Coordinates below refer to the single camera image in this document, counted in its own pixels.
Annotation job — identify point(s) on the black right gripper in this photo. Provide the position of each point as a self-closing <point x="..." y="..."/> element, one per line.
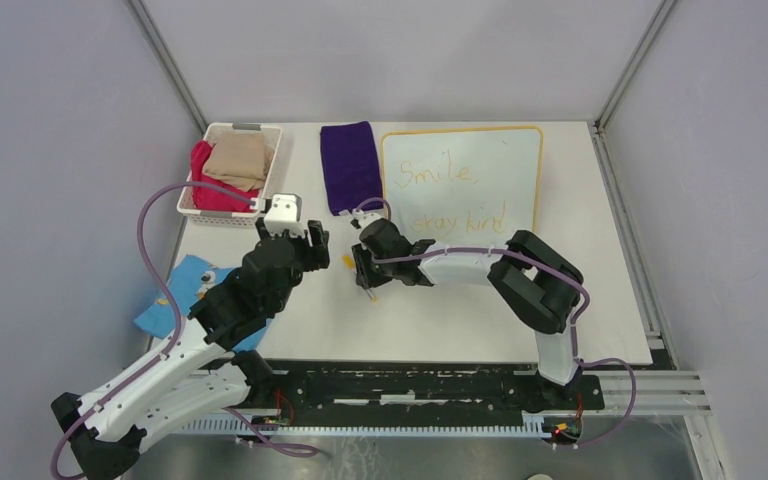
<point x="365" y="275"/>

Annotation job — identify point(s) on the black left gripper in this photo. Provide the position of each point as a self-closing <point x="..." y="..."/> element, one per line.
<point x="316" y="255"/>

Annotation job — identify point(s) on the yellow framed whiteboard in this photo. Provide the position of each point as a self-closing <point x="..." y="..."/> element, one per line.
<point x="463" y="186"/>

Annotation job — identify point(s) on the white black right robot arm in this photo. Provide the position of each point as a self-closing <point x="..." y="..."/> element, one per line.
<point x="543" y="290"/>

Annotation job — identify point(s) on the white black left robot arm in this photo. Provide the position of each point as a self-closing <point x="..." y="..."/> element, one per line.
<point x="108" y="428"/>

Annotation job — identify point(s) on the purple folded cloth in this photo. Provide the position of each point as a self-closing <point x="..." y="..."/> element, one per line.
<point x="350" y="165"/>

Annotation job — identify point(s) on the beige cloth in basket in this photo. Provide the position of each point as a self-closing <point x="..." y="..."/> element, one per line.
<point x="241" y="160"/>

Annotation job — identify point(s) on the blue patterned cloth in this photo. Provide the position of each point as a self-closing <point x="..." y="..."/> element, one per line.
<point x="188" y="282"/>

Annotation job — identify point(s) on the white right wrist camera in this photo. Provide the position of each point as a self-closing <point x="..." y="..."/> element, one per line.
<point x="362" y="219"/>

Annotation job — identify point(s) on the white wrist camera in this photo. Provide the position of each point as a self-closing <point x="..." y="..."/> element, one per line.
<point x="285" y="212"/>
<point x="362" y="219"/>

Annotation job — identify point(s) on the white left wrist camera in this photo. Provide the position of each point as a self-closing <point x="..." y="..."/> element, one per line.
<point x="285" y="212"/>

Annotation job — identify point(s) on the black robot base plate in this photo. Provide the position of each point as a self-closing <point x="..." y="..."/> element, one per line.
<point x="408" y="394"/>

